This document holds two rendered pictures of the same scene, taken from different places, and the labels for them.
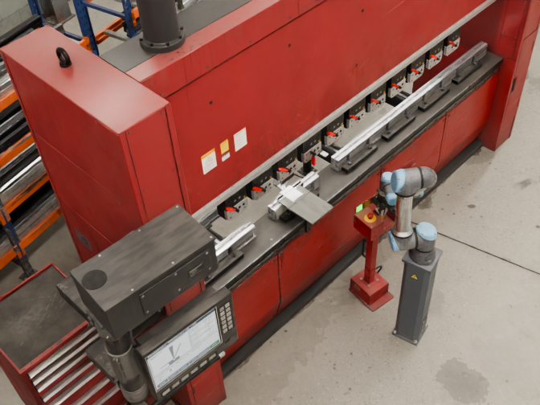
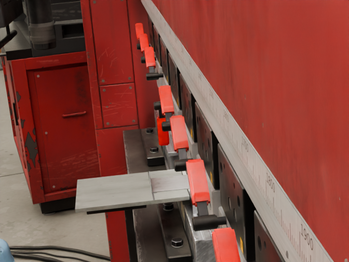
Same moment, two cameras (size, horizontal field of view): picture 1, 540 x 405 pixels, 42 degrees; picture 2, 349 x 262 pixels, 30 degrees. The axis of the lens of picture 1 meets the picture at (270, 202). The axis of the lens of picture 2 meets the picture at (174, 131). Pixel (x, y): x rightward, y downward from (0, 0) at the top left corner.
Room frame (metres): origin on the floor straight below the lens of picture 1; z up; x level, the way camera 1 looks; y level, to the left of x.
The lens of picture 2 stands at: (3.78, -1.29, 1.61)
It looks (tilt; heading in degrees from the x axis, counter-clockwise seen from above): 18 degrees down; 128
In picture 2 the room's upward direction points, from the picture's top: 4 degrees counter-clockwise
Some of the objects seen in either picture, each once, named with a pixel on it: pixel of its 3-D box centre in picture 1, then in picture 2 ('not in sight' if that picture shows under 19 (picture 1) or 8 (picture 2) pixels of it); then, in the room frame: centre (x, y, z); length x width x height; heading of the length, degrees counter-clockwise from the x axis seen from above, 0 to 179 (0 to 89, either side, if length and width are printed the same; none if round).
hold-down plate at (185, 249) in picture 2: (299, 206); (173, 231); (2.89, -0.18, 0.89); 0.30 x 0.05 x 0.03; 133
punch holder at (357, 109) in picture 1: (352, 111); (231, 165); (3.30, -0.53, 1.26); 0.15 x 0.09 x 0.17; 133
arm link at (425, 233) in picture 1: (424, 235); not in sight; (2.54, -0.85, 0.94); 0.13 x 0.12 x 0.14; 95
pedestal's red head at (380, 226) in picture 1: (374, 217); not in sight; (2.89, -0.63, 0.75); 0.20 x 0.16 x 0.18; 124
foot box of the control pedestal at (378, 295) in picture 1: (371, 288); not in sight; (2.86, -0.65, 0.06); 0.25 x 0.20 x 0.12; 34
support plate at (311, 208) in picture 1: (305, 204); (131, 189); (2.80, -0.21, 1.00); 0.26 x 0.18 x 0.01; 43
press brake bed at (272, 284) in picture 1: (359, 204); not in sight; (3.32, -0.62, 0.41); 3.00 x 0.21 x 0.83; 133
